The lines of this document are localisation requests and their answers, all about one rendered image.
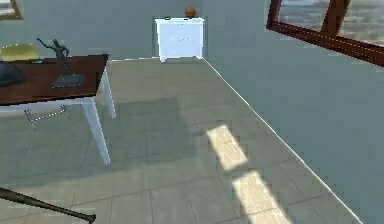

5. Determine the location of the yellow green chair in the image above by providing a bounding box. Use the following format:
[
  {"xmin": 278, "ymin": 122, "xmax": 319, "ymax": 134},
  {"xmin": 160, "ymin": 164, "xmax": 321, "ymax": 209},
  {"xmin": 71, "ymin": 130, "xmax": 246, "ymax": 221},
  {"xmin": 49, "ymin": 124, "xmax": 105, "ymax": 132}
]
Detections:
[{"xmin": 0, "ymin": 43, "xmax": 42, "ymax": 63}]

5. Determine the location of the white bedside cabinet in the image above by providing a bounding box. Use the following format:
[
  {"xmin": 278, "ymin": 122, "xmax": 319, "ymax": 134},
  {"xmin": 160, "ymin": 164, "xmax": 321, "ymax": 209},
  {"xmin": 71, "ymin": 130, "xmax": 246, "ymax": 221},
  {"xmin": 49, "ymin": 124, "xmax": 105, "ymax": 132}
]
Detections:
[{"xmin": 154, "ymin": 17, "xmax": 205, "ymax": 63}]

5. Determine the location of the dark grey figure statue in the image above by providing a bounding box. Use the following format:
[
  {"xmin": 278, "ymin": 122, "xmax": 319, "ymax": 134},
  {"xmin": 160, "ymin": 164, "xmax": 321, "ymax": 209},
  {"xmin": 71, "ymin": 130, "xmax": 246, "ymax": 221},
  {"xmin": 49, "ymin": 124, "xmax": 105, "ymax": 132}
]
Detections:
[{"xmin": 36, "ymin": 37, "xmax": 86, "ymax": 89}]

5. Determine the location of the brown top white leg table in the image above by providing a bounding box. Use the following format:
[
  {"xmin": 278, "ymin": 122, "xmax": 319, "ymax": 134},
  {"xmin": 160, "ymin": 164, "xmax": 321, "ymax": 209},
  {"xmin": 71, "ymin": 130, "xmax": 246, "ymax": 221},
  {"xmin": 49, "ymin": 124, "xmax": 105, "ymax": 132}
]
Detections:
[{"xmin": 0, "ymin": 53, "xmax": 117, "ymax": 166}]

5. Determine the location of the brown framed window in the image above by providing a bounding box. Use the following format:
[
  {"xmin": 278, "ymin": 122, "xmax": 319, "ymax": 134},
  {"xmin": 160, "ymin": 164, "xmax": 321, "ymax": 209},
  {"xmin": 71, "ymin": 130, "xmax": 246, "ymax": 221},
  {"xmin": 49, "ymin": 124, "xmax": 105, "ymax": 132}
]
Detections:
[{"xmin": 265, "ymin": 0, "xmax": 384, "ymax": 68}]

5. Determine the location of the black baseball bat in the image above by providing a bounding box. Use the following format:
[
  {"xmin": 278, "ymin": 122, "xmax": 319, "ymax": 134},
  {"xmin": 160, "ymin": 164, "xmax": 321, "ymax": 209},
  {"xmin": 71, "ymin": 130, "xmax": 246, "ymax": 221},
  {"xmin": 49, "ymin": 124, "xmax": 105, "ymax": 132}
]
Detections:
[{"xmin": 0, "ymin": 186, "xmax": 97, "ymax": 224}]

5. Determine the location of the dark grey dome object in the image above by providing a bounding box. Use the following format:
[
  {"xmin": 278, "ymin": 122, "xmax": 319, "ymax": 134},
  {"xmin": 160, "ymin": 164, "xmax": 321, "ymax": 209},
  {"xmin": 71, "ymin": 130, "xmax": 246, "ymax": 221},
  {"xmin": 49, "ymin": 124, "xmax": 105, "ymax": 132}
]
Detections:
[{"xmin": 0, "ymin": 62, "xmax": 28, "ymax": 88}]

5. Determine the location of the gold framed wall picture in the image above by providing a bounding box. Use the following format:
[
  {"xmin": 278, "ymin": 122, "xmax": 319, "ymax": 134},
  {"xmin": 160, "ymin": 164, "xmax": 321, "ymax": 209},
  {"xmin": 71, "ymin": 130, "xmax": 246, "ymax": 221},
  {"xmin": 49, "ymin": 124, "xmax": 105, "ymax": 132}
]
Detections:
[{"xmin": 0, "ymin": 0, "xmax": 24, "ymax": 22}]

